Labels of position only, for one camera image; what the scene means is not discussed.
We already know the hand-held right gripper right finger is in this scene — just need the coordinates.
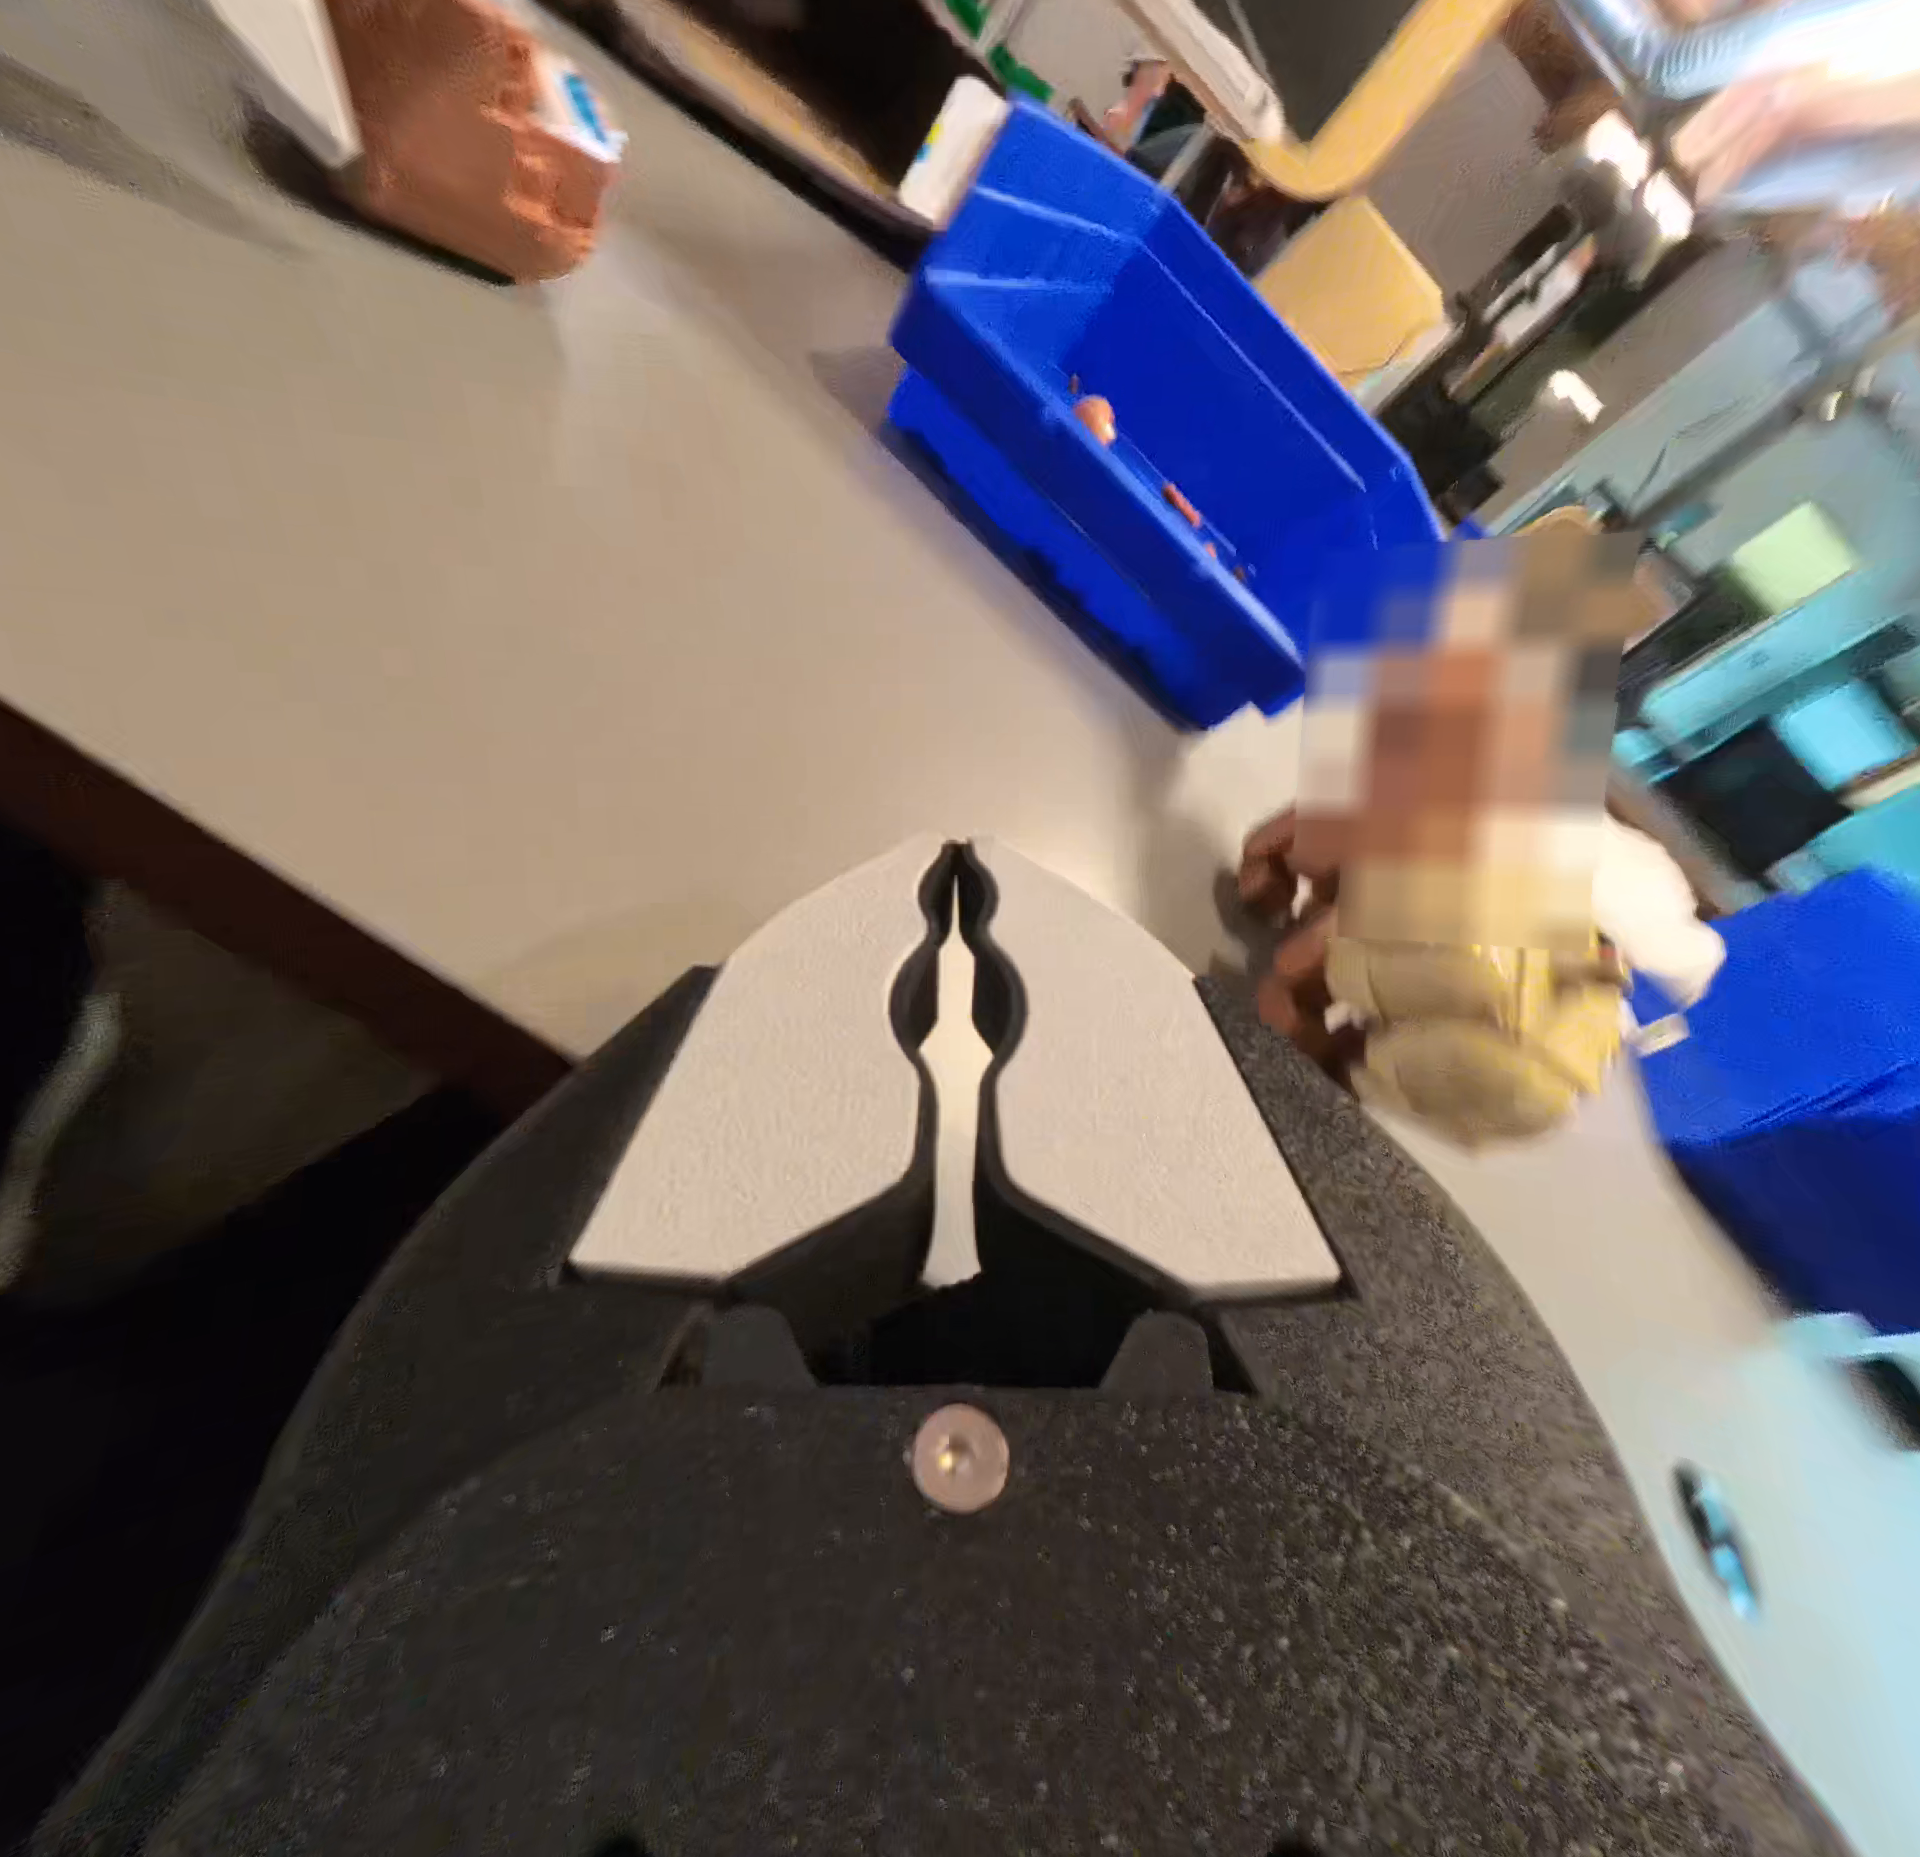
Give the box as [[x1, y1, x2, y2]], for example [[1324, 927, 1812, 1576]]
[[954, 839, 1346, 1312]]

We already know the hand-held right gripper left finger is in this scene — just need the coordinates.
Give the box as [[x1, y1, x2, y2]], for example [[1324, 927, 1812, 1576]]
[[569, 832, 962, 1306]]

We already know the blue plastic bin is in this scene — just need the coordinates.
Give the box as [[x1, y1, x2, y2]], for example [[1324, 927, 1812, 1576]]
[[884, 100, 1447, 735]]

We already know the colourful toy brick model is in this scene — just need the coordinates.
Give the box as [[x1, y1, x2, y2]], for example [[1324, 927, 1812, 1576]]
[[297, 0, 633, 288]]

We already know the stack of blue bins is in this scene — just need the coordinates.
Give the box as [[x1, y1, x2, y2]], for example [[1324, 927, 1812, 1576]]
[[1630, 862, 1920, 1341]]

